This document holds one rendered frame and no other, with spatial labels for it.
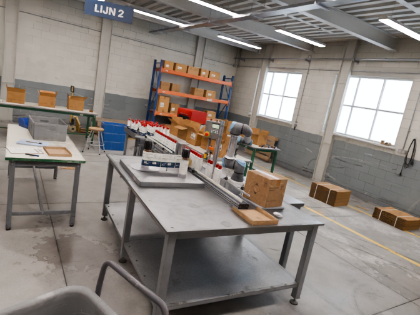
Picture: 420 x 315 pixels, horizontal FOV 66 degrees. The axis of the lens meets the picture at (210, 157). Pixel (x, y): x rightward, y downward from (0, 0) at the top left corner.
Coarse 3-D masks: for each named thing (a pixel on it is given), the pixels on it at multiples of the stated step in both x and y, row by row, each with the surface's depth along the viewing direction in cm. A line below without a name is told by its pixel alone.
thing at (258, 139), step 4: (252, 128) 790; (256, 128) 795; (252, 132) 790; (256, 132) 796; (260, 132) 756; (264, 132) 760; (268, 132) 766; (252, 136) 778; (256, 136) 765; (260, 136) 761; (264, 136) 767; (252, 140) 777; (256, 140) 764; (260, 140) 764; (264, 140) 769; (256, 144) 763
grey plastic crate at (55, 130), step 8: (32, 120) 413; (48, 120) 461; (56, 120) 467; (32, 128) 408; (40, 128) 405; (48, 128) 464; (56, 128) 416; (64, 128) 421; (32, 136) 405; (40, 136) 408; (48, 136) 413; (56, 136) 418; (64, 136) 424
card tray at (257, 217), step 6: (234, 210) 272; (240, 210) 279; (246, 210) 282; (252, 210) 285; (258, 210) 285; (246, 216) 257; (252, 216) 269; (258, 216) 272; (264, 216) 274; (270, 216) 271; (252, 222) 250; (258, 222) 253; (264, 222) 256; (270, 222) 259; (276, 222) 262
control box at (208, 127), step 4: (208, 120) 352; (208, 124) 351; (220, 124) 350; (208, 128) 352; (212, 128) 352; (204, 132) 353; (208, 132) 353; (204, 136) 354; (208, 136) 354; (212, 136) 353; (216, 136) 353
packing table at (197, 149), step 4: (172, 136) 657; (176, 136) 666; (176, 140) 620; (180, 140) 627; (192, 148) 565; (196, 148) 571; (200, 148) 579; (200, 152) 542; (204, 152) 544; (208, 156) 519; (212, 156) 525; (236, 156) 565; (240, 156) 572; (244, 160) 544; (248, 160) 551; (244, 172) 553; (244, 176) 555
